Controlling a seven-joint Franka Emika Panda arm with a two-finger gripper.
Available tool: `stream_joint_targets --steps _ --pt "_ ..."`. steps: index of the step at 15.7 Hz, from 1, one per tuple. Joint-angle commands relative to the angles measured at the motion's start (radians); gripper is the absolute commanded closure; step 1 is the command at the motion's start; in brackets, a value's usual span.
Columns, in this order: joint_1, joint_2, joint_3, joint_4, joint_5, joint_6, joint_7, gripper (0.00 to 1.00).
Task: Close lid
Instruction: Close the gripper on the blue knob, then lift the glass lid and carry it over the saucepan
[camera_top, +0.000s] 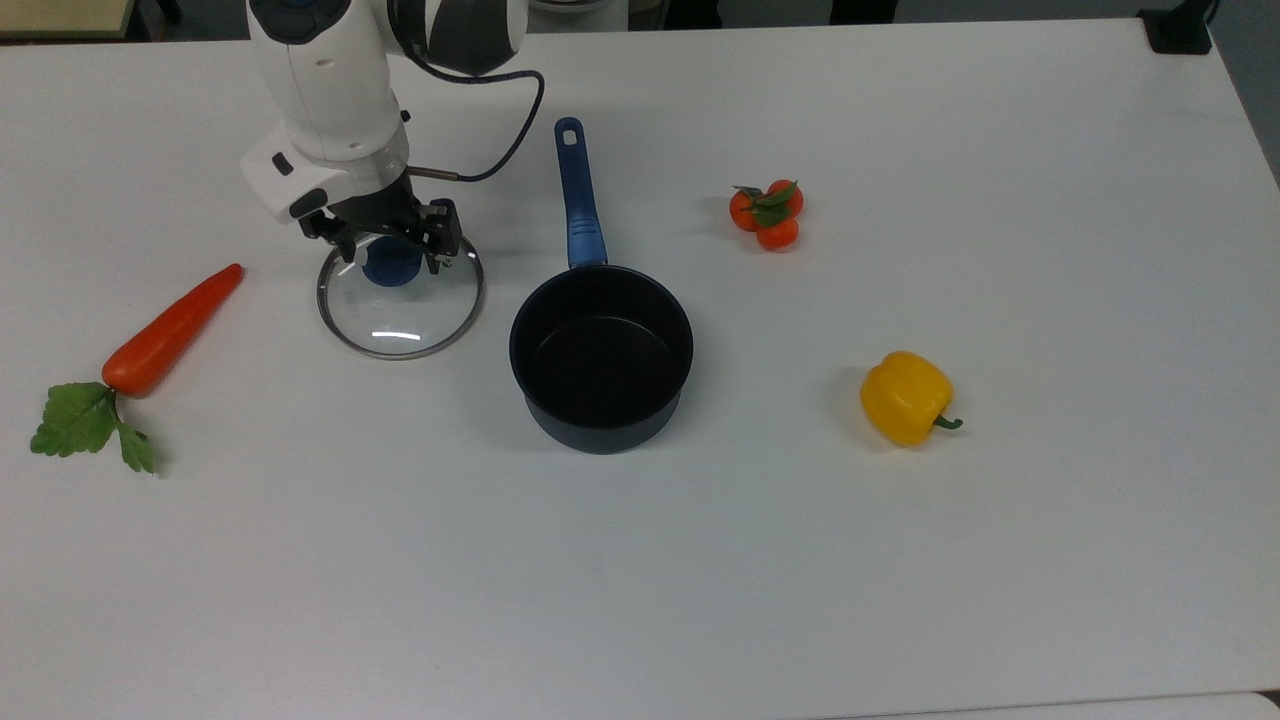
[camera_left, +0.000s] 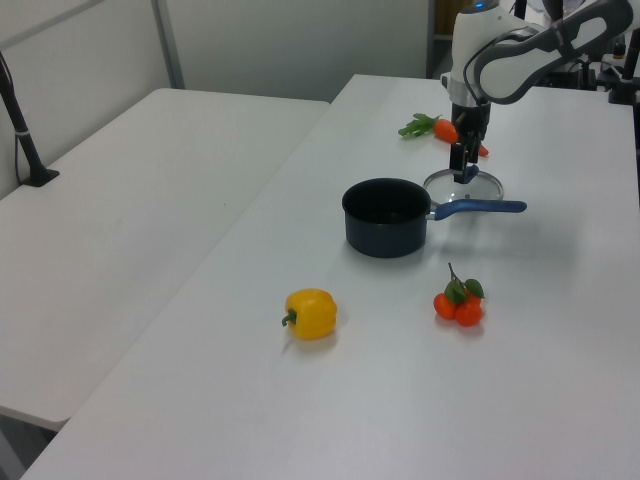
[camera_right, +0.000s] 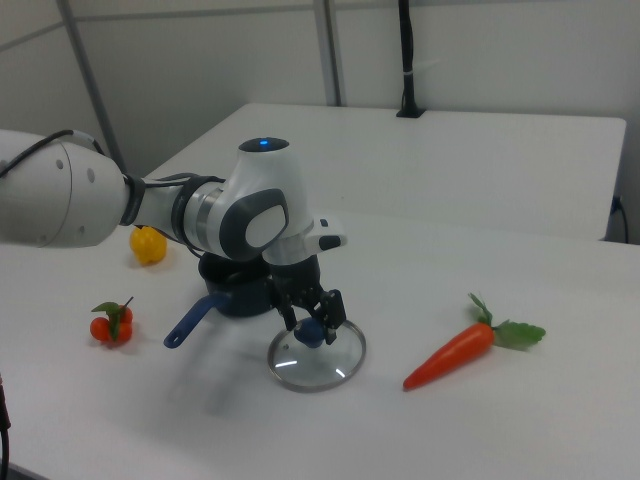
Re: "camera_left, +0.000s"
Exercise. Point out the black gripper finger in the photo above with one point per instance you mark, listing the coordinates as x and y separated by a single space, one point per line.
457 162
474 150

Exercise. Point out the yellow toy bell pepper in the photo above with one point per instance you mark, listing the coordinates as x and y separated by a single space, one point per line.
312 315

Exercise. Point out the grey metal partition post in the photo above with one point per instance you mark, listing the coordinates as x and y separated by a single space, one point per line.
167 45

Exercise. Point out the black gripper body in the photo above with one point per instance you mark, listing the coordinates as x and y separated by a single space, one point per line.
470 120

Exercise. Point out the white side table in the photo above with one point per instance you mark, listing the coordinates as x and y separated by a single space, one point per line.
125 225

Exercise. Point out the brown wooden panel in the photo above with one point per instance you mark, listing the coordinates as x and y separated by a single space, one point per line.
445 17

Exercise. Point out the black slanted camera stand pole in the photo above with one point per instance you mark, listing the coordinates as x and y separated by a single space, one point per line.
25 145

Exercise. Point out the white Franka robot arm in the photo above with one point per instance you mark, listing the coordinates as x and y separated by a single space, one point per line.
505 70

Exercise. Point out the red toy tomato cluster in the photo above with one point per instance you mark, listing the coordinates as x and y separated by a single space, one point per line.
467 314

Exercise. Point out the orange toy carrot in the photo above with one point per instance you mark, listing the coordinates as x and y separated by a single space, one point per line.
444 129

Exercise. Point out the glass lid with blue knob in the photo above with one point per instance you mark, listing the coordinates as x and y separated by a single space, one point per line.
473 173

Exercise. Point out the black camera stand with clamp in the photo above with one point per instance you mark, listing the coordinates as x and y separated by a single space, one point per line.
625 90

